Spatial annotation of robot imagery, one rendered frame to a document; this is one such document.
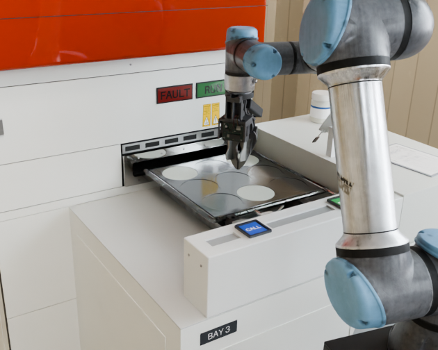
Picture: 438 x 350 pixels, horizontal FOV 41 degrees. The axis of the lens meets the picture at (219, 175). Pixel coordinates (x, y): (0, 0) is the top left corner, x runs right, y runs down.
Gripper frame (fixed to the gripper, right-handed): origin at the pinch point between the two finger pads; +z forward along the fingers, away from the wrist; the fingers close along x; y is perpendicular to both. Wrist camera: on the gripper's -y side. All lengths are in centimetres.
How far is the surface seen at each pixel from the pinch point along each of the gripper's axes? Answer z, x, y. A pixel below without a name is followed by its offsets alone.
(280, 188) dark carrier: 7.3, 10.4, -4.8
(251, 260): 4.9, 15.5, 37.6
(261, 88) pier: 63, -88, -324
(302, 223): 1.3, 22.6, 24.7
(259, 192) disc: 7.2, 6.1, 0.2
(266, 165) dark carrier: 7.2, 2.3, -19.4
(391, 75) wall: 22, 21, -236
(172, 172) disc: 7.1, -20.8, -3.0
